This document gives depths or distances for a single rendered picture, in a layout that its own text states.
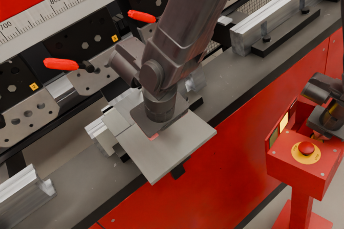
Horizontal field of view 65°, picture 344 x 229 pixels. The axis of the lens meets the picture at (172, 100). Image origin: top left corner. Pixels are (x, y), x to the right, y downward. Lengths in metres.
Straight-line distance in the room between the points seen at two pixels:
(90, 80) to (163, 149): 0.23
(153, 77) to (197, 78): 0.50
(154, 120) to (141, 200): 0.37
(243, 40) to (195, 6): 0.65
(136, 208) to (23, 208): 0.29
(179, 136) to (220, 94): 0.29
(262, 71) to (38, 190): 0.73
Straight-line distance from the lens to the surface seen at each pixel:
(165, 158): 0.59
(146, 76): 0.37
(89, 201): 0.78
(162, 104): 0.42
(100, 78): 0.66
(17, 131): 0.68
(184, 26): 0.32
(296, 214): 1.26
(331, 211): 1.63
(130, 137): 0.66
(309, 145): 0.81
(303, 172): 0.81
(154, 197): 0.85
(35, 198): 0.83
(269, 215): 1.59
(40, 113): 0.66
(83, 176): 0.83
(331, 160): 0.83
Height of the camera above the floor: 1.47
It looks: 42 degrees down
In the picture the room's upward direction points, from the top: 21 degrees counter-clockwise
